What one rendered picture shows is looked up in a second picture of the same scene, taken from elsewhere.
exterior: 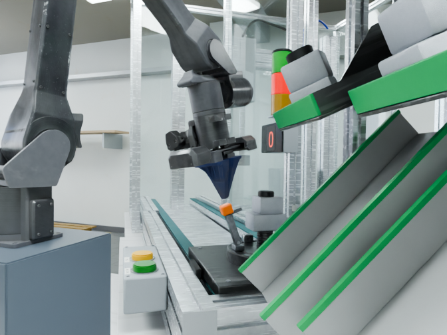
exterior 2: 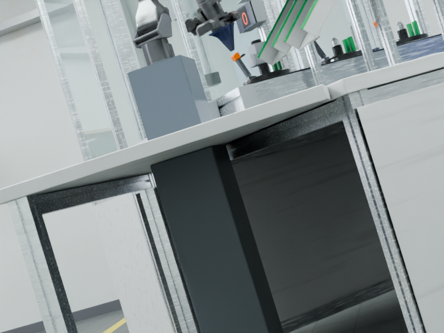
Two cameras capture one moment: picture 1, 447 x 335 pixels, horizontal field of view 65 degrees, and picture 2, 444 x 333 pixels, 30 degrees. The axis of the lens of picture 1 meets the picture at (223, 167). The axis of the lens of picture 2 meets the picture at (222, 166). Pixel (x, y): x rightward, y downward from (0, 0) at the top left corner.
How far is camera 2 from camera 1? 1.75 m
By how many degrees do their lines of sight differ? 8
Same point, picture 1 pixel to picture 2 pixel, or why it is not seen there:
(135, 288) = not seen: hidden behind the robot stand
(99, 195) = not seen: outside the picture
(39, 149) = (163, 21)
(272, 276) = (273, 56)
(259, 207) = (254, 49)
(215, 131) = (216, 10)
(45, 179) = (168, 33)
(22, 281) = (184, 63)
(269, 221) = not seen: hidden behind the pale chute
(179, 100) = (119, 33)
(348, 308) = (298, 31)
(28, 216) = (168, 49)
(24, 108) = (147, 8)
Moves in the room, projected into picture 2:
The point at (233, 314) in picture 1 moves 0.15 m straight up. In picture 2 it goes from (261, 85) to (244, 30)
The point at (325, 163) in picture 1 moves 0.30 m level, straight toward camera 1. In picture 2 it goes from (304, 60) to (301, 53)
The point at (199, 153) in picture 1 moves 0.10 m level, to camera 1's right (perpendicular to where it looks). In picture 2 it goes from (215, 20) to (250, 10)
